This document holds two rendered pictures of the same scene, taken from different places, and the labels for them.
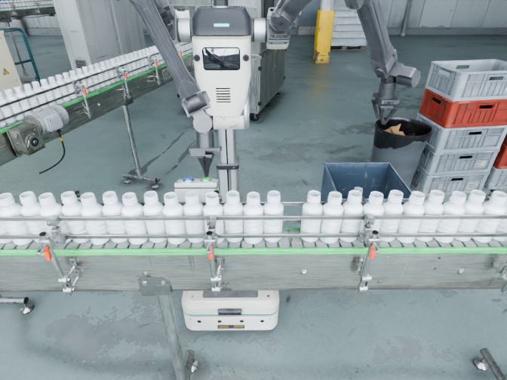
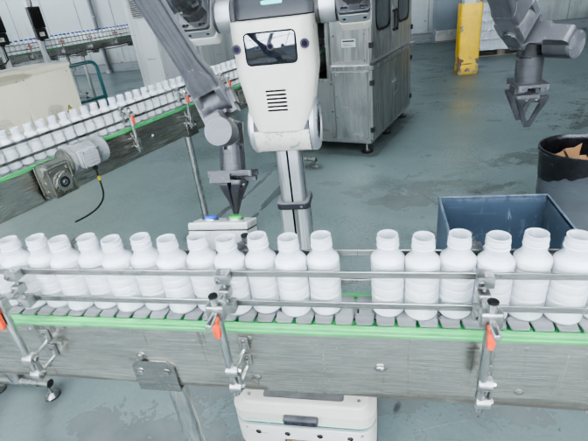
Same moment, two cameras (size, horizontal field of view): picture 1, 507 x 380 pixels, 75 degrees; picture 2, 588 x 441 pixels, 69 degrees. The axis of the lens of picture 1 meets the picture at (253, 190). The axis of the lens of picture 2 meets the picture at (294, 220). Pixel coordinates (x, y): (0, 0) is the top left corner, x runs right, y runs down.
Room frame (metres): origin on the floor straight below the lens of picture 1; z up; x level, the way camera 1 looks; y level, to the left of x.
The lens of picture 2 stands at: (0.14, -0.17, 1.55)
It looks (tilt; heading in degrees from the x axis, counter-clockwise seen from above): 28 degrees down; 13
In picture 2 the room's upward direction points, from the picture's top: 7 degrees counter-clockwise
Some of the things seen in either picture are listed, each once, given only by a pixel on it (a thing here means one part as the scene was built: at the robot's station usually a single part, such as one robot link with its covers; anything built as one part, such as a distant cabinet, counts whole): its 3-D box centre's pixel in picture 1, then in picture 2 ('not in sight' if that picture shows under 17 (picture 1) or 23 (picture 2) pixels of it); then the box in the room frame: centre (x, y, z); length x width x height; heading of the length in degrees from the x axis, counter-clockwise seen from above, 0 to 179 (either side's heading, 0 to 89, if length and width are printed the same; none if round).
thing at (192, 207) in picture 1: (194, 216); (205, 271); (0.80, 0.18, 1.08); 0.06 x 0.06 x 0.17
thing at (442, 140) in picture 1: (457, 130); not in sight; (2.75, -1.81, 0.55); 0.61 x 0.41 x 0.22; 97
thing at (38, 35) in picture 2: not in sight; (36, 24); (5.75, 4.34, 1.55); 0.17 x 0.15 x 0.42; 162
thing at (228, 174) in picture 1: (229, 194); (300, 246); (1.44, 0.13, 0.74); 0.11 x 0.11 x 0.40; 0
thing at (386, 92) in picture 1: (386, 91); (528, 72); (1.24, -0.50, 1.33); 0.10 x 0.07 x 0.07; 1
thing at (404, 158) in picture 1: (394, 159); (573, 198); (2.65, -1.27, 0.32); 0.45 x 0.45 x 0.64
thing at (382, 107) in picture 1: (385, 111); (527, 105); (1.22, -0.50, 1.26); 0.07 x 0.07 x 0.09; 1
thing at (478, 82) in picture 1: (475, 79); not in sight; (2.76, -1.81, 1.00); 0.61 x 0.41 x 0.22; 98
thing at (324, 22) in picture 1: (323, 36); (467, 38); (8.41, -1.63, 0.55); 0.40 x 0.40 x 1.10; 0
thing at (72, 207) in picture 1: (75, 217); (49, 269); (0.79, 0.54, 1.08); 0.06 x 0.06 x 0.17
